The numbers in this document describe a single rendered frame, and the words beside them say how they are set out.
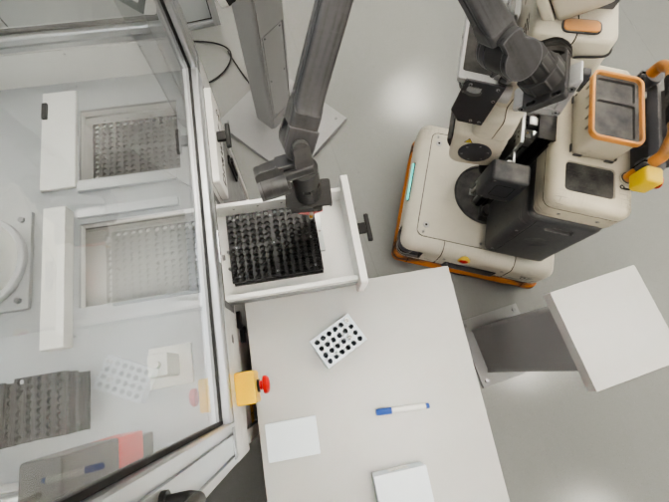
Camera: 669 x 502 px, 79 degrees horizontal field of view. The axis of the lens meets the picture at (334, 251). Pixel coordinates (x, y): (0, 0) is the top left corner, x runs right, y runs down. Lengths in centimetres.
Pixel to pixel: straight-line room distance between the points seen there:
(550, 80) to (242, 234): 75
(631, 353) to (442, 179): 95
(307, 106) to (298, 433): 76
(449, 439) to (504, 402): 91
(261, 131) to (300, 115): 145
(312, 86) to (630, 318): 108
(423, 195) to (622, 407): 129
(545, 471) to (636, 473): 40
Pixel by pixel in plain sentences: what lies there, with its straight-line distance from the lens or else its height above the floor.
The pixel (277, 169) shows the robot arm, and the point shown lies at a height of 116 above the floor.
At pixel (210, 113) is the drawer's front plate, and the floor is 93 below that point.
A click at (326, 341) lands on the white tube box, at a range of 107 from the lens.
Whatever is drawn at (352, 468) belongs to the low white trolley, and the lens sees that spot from 113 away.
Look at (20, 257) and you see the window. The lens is 37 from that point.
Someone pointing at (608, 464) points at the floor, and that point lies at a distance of 228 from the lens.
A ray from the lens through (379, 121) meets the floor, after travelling 230.
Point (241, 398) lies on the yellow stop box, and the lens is 97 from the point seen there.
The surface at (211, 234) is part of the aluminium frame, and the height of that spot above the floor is 99.
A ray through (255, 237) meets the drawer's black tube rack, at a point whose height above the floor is 87.
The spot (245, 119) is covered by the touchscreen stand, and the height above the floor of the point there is 4.
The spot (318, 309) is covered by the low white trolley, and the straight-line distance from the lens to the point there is 112.
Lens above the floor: 186
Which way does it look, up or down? 73 degrees down
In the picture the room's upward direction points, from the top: 9 degrees clockwise
